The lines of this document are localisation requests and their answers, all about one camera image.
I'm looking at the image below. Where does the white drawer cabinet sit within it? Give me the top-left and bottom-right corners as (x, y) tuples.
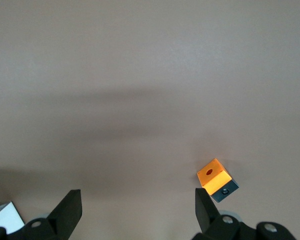
(0, 201), (25, 235)

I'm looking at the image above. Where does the orange box with black base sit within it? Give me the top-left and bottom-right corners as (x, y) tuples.
(196, 157), (240, 204)

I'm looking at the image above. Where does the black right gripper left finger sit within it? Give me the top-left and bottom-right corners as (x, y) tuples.
(21, 189), (84, 240)

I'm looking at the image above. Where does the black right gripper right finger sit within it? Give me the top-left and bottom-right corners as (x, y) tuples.
(192, 187), (244, 240)

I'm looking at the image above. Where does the brown table cover mat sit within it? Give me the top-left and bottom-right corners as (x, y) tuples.
(0, 0), (300, 240)

